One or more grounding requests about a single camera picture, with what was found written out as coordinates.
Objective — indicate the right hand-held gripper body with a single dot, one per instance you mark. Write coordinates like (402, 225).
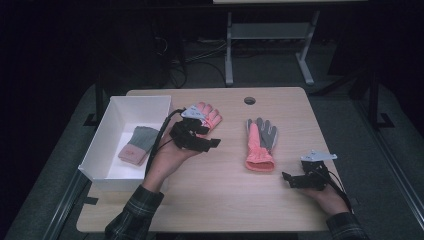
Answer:
(315, 176)

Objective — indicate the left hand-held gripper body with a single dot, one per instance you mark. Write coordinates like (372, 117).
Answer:
(186, 135)

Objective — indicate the grey and pink knit glove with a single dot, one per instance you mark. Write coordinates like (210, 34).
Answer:
(140, 143)

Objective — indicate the white box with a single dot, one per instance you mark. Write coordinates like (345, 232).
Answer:
(113, 133)

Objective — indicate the person's right hand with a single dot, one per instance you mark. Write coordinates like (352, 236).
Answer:
(328, 200)

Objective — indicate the person's left hand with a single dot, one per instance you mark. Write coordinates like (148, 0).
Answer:
(166, 163)

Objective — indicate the black metal stand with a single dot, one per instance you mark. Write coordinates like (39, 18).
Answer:
(374, 100)

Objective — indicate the grey metal floor rail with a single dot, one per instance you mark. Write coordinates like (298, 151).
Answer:
(400, 180)
(63, 206)

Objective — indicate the white metal frame table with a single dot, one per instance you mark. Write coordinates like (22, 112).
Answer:
(266, 31)

